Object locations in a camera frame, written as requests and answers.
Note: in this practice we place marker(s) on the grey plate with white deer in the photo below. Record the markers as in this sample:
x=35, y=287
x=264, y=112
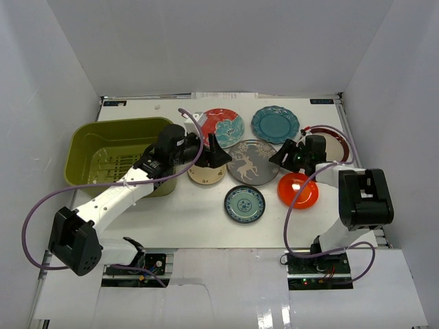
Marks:
x=250, y=162

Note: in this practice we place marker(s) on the teal scalloped plate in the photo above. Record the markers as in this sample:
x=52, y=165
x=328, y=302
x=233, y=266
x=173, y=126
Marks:
x=275, y=124

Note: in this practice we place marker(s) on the left black table label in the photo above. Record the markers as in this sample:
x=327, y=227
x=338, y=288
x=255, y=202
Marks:
x=114, y=103

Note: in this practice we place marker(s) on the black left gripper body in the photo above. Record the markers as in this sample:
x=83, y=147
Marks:
x=208, y=153

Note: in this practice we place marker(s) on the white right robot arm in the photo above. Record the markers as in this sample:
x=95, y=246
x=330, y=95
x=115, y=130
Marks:
x=364, y=201

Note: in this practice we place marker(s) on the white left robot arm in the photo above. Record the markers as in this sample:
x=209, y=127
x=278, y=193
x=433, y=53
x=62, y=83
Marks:
x=76, y=235

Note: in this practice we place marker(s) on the green plastic bin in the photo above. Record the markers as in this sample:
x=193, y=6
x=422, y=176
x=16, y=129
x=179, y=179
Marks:
x=102, y=152

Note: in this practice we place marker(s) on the right arm base board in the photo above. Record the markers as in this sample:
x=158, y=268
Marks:
x=331, y=272

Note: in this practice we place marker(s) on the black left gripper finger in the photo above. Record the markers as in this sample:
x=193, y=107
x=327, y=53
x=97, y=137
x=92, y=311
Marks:
x=213, y=143
x=218, y=159

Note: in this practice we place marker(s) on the right black table label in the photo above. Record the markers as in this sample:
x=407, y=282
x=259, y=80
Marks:
x=321, y=101

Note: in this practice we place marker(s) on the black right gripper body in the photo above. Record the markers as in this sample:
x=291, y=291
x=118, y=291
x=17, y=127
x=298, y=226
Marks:
x=298, y=157

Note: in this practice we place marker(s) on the orange plate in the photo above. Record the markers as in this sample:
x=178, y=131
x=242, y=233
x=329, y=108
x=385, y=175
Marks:
x=289, y=186

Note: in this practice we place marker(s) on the small cream plate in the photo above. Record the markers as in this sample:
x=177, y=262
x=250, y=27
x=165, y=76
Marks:
x=206, y=175

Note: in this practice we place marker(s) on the blue patterned small plate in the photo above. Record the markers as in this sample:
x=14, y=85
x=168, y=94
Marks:
x=244, y=204

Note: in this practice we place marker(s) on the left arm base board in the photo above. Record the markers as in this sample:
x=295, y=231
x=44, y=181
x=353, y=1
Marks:
x=154, y=274

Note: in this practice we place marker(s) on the dark red rimmed plate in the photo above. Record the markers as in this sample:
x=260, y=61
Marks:
x=337, y=148

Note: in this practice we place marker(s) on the red plate with teal flower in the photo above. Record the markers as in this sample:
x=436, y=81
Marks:
x=227, y=126

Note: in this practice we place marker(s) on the black table label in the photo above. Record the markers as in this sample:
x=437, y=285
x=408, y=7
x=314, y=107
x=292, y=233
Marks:
x=114, y=103
x=321, y=101

